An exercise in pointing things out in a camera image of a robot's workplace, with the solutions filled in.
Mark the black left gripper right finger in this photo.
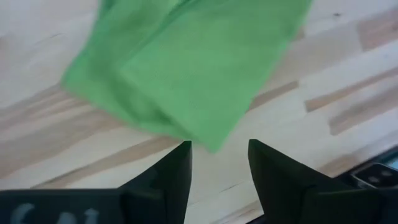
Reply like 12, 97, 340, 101
248, 139, 398, 224

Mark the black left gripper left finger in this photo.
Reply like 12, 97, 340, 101
0, 140, 193, 224

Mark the green microfiber towel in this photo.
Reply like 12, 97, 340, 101
61, 0, 313, 153

